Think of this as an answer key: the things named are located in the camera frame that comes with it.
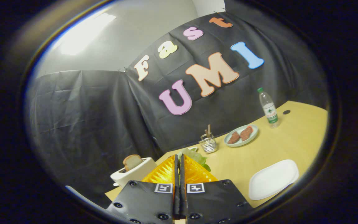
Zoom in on clear plastic water bottle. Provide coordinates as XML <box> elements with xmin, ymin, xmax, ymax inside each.
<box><xmin>257</xmin><ymin>87</ymin><xmax>281</xmax><ymax>128</ymax></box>

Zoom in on green lettuce leaf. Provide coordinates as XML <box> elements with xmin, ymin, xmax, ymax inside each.
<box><xmin>179</xmin><ymin>148</ymin><xmax>211</xmax><ymax>172</ymax></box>

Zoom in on pale green round plate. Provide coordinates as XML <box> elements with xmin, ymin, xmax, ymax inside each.
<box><xmin>224</xmin><ymin>124</ymin><xmax>259</xmax><ymax>147</ymax></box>

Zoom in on white rectangular plate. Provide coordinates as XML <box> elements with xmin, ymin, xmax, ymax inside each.
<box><xmin>248</xmin><ymin>160</ymin><xmax>300</xmax><ymax>201</ymax></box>

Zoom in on black backdrop cloth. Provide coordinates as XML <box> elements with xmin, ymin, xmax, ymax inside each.
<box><xmin>25</xmin><ymin>0</ymin><xmax>328</xmax><ymax>209</ymax></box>

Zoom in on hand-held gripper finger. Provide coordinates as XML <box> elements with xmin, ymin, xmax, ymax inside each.
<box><xmin>106</xmin><ymin>155</ymin><xmax>179</xmax><ymax>224</ymax></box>
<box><xmin>180</xmin><ymin>154</ymin><xmax>254</xmax><ymax>224</ymax></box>

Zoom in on brown meat slice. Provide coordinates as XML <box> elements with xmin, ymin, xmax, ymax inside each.
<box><xmin>240</xmin><ymin>125</ymin><xmax>254</xmax><ymax>141</ymax></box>
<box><xmin>227</xmin><ymin>131</ymin><xmax>240</xmax><ymax>144</ymax></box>

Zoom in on bread slice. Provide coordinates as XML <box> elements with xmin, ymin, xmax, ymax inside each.
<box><xmin>123</xmin><ymin>155</ymin><xmax>142</xmax><ymax>171</ymax></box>

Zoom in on white toaster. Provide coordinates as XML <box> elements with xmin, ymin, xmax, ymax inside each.
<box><xmin>110</xmin><ymin>157</ymin><xmax>157</xmax><ymax>188</ymax></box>

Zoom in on ceiling light panel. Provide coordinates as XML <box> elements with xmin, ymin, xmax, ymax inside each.
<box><xmin>58</xmin><ymin>12</ymin><xmax>117</xmax><ymax>56</ymax></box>

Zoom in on wire mesh utensil holder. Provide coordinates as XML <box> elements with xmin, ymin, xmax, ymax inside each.
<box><xmin>199</xmin><ymin>134</ymin><xmax>218</xmax><ymax>154</ymax></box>

